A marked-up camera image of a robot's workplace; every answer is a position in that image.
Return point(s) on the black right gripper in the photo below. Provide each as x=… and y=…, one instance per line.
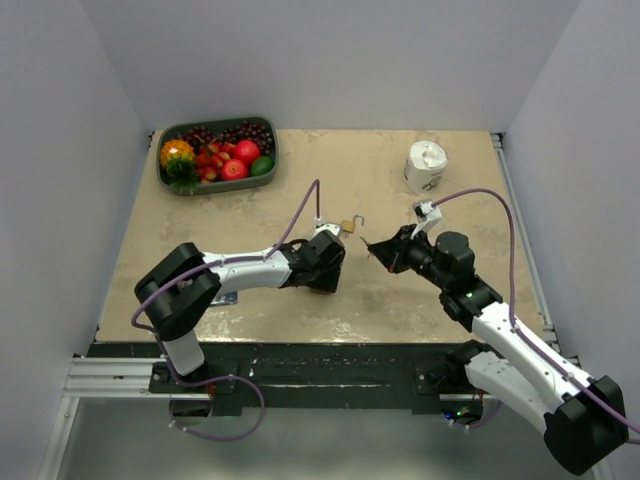
x=392, y=253

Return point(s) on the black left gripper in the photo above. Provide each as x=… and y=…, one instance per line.
x=329, y=281

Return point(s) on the silver key set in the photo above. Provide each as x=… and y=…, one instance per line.
x=365, y=243

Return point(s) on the small brass padlock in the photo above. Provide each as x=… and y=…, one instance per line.
x=348, y=226

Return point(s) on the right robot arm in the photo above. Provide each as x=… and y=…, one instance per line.
x=579, y=417

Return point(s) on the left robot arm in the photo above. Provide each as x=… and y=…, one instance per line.
x=176, y=293

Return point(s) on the blue blister pack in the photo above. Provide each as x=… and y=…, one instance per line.
x=229, y=298

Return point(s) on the white paper roll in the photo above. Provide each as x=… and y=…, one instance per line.
x=424, y=166

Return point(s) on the green lime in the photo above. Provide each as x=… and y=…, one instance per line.
x=261, y=166

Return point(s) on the red apple lower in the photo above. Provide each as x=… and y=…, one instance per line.
x=233, y=170

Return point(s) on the red apple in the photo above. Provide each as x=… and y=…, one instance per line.
x=246, y=151
x=233, y=170

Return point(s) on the red apple upper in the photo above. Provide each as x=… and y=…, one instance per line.
x=246, y=151

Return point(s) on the small red fruits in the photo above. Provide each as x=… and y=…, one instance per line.
x=210, y=159

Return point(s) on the orange green fake fruit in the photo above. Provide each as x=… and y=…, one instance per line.
x=177, y=161

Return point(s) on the dark grape bunch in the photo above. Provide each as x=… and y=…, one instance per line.
x=230, y=131

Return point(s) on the green fruit tray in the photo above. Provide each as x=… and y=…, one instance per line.
x=217, y=186

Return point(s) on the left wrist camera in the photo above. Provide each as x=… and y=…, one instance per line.
x=332, y=228

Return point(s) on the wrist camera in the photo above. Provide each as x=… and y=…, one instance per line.
x=332, y=228
x=428, y=216

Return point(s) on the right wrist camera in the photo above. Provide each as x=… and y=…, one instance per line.
x=428, y=216

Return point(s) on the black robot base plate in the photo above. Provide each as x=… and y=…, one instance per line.
x=422, y=378

